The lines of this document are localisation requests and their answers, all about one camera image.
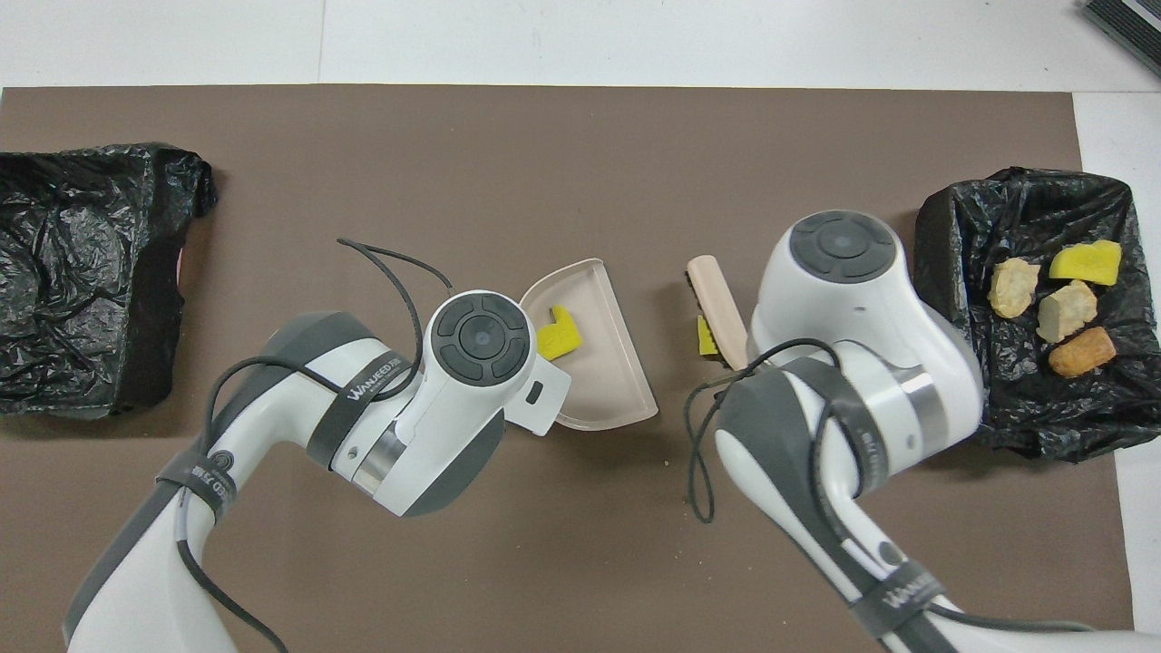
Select yellow sponge wedge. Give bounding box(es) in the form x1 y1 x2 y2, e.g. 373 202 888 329
1049 239 1123 287

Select brown table mat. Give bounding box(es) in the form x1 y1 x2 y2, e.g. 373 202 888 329
0 86 1135 653

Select notched yellow sponge piece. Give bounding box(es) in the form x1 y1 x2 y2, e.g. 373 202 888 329
536 306 583 361

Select beige hand brush black bristles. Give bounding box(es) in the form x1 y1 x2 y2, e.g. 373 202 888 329
685 256 751 371

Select ridged croissant piece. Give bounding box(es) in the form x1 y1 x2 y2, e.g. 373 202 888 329
1037 279 1099 345

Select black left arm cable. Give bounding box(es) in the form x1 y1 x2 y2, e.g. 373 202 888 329
174 238 454 653

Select dark grey ribbed device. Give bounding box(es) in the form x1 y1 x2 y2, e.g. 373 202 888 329
1079 0 1161 78

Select beige plastic dustpan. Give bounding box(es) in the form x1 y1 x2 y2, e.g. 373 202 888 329
519 258 659 432

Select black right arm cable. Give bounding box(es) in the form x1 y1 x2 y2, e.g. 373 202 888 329
683 337 1098 633

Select brown bread roll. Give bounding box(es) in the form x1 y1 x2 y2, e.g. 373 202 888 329
1048 326 1118 379

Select black trash bag bin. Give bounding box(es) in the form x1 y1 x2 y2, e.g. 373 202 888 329
0 142 219 420
913 167 1161 463

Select pale beige bread chunk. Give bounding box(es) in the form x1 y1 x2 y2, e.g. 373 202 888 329
989 257 1042 319

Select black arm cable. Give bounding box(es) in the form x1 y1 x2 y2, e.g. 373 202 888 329
683 337 1098 633
174 238 454 653

